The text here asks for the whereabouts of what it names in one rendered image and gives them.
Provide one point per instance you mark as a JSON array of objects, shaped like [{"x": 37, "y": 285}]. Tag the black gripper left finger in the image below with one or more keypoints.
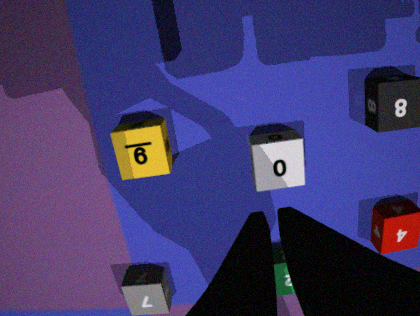
[{"x": 244, "y": 285}]

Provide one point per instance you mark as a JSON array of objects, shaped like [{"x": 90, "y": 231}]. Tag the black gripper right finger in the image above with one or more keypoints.
[{"x": 334, "y": 276}]

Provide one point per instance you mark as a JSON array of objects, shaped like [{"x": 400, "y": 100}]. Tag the yellow block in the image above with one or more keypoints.
[{"x": 143, "y": 148}]

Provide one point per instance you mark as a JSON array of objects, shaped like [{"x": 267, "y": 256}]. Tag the red block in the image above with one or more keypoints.
[{"x": 395, "y": 226}]

